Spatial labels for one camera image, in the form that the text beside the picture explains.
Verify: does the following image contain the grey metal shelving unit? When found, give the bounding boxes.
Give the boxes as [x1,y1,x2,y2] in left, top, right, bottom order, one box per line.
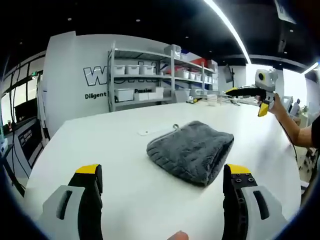
[106,41,219,113]

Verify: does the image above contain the grey towel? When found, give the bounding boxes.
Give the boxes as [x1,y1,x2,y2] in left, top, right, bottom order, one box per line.
[146,120,235,187]

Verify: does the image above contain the black equipment cabinet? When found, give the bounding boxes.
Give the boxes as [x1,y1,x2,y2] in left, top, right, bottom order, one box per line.
[12,116,45,169]

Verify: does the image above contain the white flat card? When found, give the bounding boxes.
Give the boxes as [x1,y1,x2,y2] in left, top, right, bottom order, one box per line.
[136,126,176,137]

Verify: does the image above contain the hanging ceiling sign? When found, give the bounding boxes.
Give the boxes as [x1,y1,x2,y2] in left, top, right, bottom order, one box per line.
[273,0,298,25]

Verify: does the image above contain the person's black sleeve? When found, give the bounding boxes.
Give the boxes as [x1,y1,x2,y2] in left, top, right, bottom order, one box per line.
[310,121,320,149]

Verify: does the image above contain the rows of white storage bins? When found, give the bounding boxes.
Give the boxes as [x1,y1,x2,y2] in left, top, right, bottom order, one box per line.
[113,44,218,102]

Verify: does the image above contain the long ceiling light strip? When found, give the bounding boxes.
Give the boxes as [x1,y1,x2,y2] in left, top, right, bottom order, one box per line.
[203,0,254,65]

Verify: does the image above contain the black monitor on stand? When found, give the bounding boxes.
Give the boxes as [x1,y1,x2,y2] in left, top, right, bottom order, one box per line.
[223,64,235,84]

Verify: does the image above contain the person's left hand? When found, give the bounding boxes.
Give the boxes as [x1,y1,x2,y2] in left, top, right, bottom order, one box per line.
[166,230,190,240]

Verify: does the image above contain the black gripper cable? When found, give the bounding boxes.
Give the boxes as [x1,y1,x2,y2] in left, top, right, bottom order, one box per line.
[279,119,301,173]

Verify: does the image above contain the office chair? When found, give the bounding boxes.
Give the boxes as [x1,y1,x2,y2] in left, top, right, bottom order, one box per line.
[289,97,304,120]

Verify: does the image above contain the person's right hand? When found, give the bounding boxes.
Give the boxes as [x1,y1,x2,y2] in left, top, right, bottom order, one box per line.
[269,92,285,115]

